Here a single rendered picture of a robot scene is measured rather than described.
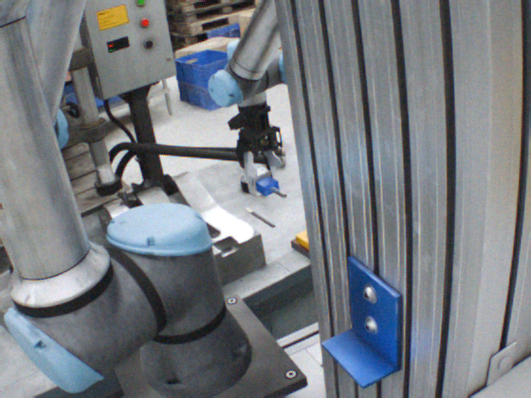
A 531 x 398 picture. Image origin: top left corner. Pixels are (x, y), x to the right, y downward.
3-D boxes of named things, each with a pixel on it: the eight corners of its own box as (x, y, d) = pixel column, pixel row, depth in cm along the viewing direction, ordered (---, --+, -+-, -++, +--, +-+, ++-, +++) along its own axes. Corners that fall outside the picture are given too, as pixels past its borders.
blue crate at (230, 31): (258, 38, 685) (256, 24, 676) (223, 48, 662) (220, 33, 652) (242, 36, 714) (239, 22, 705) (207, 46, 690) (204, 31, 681)
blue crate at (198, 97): (249, 98, 515) (246, 76, 505) (210, 113, 495) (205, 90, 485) (216, 88, 561) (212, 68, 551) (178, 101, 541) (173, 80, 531)
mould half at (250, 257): (266, 264, 135) (258, 216, 129) (170, 311, 124) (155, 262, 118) (177, 197, 174) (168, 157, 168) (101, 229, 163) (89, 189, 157)
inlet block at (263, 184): (294, 202, 139) (292, 182, 136) (278, 209, 136) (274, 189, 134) (265, 185, 149) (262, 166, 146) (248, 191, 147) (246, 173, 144)
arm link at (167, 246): (246, 294, 70) (226, 199, 64) (170, 356, 62) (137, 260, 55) (179, 268, 78) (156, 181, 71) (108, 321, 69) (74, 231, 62)
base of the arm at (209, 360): (270, 371, 71) (258, 315, 66) (163, 415, 66) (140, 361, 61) (225, 313, 83) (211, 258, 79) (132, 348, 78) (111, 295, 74)
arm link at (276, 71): (278, 96, 116) (240, 91, 123) (311, 80, 122) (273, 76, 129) (272, 60, 112) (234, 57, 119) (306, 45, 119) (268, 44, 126)
